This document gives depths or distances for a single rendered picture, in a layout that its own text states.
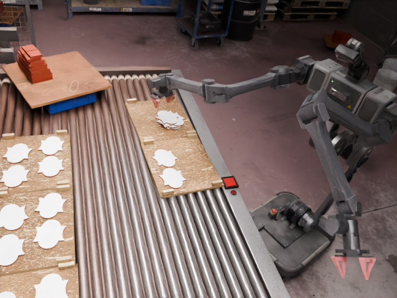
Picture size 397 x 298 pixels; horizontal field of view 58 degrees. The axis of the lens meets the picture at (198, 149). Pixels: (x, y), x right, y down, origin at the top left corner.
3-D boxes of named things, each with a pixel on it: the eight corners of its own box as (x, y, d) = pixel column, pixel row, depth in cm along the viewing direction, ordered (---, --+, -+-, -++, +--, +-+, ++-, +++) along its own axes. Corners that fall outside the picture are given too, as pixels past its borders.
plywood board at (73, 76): (77, 52, 253) (77, 50, 252) (111, 87, 227) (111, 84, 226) (2, 67, 226) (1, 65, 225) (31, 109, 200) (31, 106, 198)
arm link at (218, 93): (220, 108, 162) (218, 86, 158) (204, 102, 173) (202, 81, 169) (292, 86, 181) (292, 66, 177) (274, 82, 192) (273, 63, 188)
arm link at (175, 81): (220, 101, 171) (217, 80, 167) (210, 104, 169) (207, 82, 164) (175, 88, 205) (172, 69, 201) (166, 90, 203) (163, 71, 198)
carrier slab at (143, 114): (175, 99, 245) (175, 97, 244) (197, 136, 218) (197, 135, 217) (124, 104, 232) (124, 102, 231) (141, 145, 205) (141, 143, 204)
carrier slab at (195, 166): (197, 138, 217) (197, 135, 216) (223, 187, 190) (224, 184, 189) (140, 145, 205) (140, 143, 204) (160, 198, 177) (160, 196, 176)
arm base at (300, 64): (303, 85, 188) (311, 65, 180) (293, 89, 183) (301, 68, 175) (290, 77, 192) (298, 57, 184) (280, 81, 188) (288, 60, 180)
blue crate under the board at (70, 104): (76, 79, 246) (75, 66, 240) (97, 101, 230) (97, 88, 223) (30, 90, 229) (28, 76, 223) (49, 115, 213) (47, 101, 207)
